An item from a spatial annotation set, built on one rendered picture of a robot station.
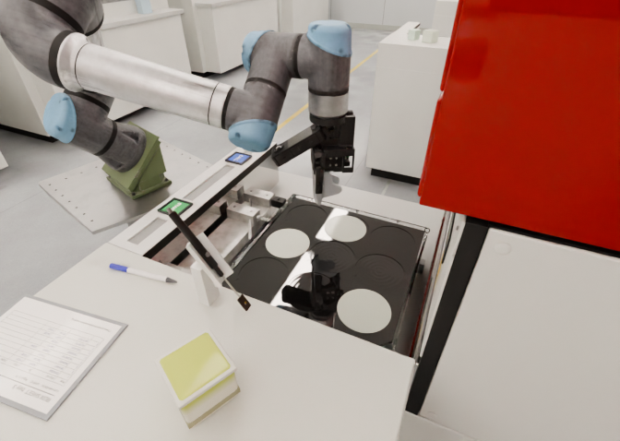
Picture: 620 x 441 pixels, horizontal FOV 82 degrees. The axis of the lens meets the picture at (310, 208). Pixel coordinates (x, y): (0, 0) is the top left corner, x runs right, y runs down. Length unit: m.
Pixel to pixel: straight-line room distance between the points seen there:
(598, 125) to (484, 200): 0.10
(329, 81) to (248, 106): 0.14
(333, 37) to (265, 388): 0.53
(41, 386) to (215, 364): 0.25
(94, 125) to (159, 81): 0.52
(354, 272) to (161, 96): 0.49
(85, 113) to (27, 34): 0.43
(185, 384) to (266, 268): 0.35
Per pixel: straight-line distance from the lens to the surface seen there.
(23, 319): 0.75
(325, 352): 0.57
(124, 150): 1.19
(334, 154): 0.71
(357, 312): 0.70
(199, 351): 0.51
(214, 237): 0.90
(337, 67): 0.65
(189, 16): 5.26
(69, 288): 0.77
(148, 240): 0.81
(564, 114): 0.35
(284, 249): 0.81
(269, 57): 0.66
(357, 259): 0.79
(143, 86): 0.67
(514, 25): 0.33
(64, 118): 1.13
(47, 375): 0.65
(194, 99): 0.64
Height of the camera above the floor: 1.45
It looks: 36 degrees down
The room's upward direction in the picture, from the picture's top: straight up
